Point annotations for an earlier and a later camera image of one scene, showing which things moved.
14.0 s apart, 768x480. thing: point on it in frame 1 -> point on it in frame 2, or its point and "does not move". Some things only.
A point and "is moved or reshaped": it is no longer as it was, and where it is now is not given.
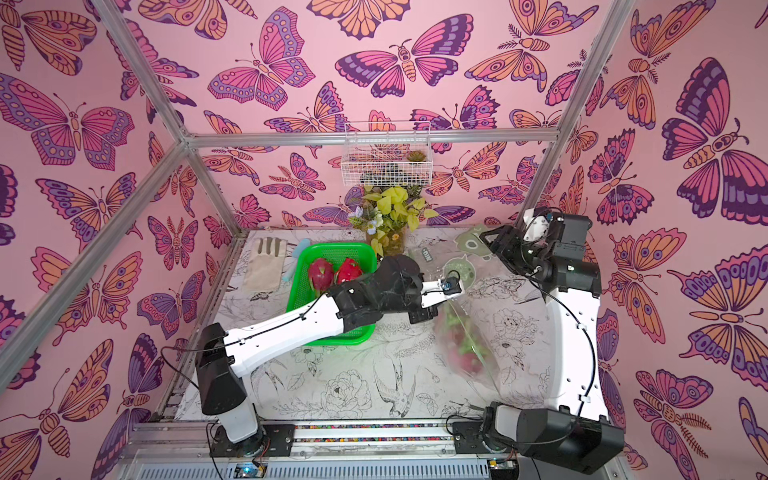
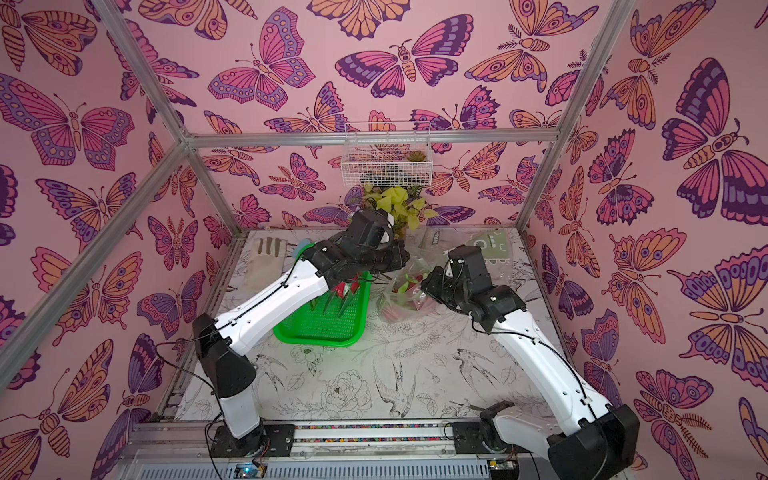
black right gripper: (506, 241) -> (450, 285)
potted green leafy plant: (386, 213) does not move
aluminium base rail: (378, 451) does not move
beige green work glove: (264, 270) does not move
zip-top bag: (463, 345) is moved or reshaped
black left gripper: (424, 315) -> (396, 250)
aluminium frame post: (148, 76) does not move
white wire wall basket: (387, 154) does not move
